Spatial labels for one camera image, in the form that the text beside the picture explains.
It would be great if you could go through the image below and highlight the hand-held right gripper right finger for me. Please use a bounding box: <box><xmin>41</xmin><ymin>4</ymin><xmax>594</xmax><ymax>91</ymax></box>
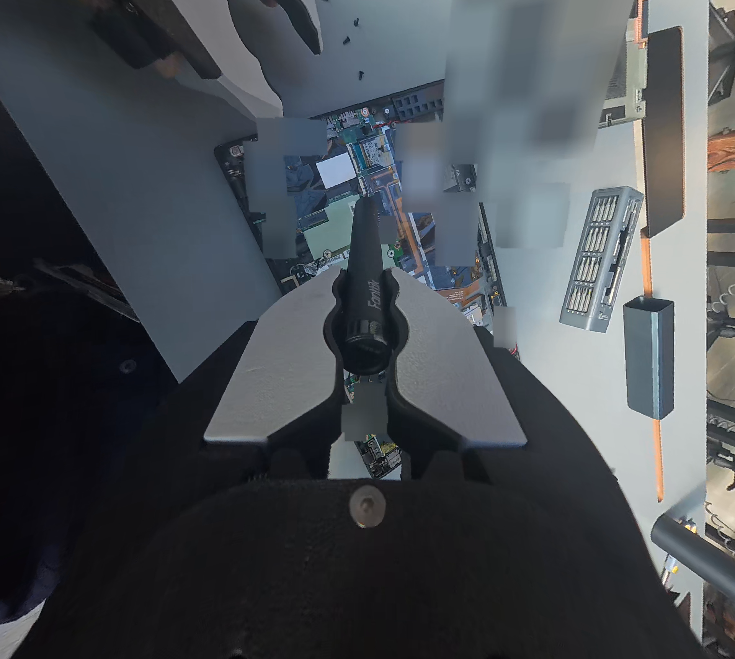
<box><xmin>384</xmin><ymin>267</ymin><xmax>528</xmax><ymax>450</ymax></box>

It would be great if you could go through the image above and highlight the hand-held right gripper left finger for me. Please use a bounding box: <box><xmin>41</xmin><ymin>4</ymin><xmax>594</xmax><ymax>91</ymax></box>
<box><xmin>204</xmin><ymin>267</ymin><xmax>351</xmax><ymax>446</ymax></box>

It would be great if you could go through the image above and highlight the black electric screwdriver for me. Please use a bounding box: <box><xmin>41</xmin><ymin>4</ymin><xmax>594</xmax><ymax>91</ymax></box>
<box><xmin>341</xmin><ymin>196</ymin><xmax>397</xmax><ymax>376</ymax></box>

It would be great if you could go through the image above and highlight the black laptop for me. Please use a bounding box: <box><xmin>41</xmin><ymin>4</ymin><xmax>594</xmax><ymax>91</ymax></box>
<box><xmin>214</xmin><ymin>78</ymin><xmax>520</xmax><ymax>481</ymax></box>

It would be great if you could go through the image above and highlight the white desk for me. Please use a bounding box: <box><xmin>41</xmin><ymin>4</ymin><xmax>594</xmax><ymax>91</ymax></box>
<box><xmin>0</xmin><ymin>0</ymin><xmax>710</xmax><ymax>643</ymax></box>

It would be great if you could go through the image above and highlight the grey screwdriver bit case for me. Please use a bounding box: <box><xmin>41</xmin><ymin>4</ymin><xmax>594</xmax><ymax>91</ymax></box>
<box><xmin>560</xmin><ymin>186</ymin><xmax>645</xmax><ymax>334</ymax></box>

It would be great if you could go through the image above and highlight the grey rectangular sleeve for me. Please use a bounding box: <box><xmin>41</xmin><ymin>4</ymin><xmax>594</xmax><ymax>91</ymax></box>
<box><xmin>623</xmin><ymin>296</ymin><xmax>676</xmax><ymax>420</ymax></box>

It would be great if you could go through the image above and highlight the person's dark clothing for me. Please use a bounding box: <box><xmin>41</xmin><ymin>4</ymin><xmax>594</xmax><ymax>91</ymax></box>
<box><xmin>0</xmin><ymin>102</ymin><xmax>179</xmax><ymax>659</ymax></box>

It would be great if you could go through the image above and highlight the black metal tube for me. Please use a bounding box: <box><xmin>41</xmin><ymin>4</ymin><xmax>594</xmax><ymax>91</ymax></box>
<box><xmin>651</xmin><ymin>512</ymin><xmax>708</xmax><ymax>559</ymax></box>

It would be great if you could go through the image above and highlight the black flat pad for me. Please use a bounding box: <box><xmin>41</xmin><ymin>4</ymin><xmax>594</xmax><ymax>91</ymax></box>
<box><xmin>639</xmin><ymin>26</ymin><xmax>686</xmax><ymax>239</ymax></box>

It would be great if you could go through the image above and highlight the grey removed laptop part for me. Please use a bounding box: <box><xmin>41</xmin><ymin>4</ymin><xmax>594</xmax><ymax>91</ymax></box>
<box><xmin>598</xmin><ymin>16</ymin><xmax>651</xmax><ymax>129</ymax></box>

